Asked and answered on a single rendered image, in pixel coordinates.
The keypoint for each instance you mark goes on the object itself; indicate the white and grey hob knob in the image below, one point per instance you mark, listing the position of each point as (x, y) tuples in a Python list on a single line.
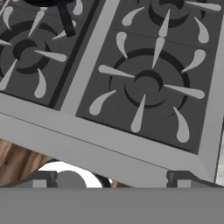
[(73, 176)]

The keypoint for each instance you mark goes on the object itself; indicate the grey gas hob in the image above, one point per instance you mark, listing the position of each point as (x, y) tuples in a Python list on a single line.
[(116, 87)]

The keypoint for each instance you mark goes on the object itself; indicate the black pan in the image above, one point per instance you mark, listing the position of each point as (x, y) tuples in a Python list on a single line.
[(62, 14)]

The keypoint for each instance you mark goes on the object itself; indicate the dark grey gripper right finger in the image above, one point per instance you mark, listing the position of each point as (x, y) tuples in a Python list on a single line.
[(180, 178)]

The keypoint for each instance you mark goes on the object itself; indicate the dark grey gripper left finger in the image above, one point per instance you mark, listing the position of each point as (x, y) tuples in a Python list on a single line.
[(43, 178)]

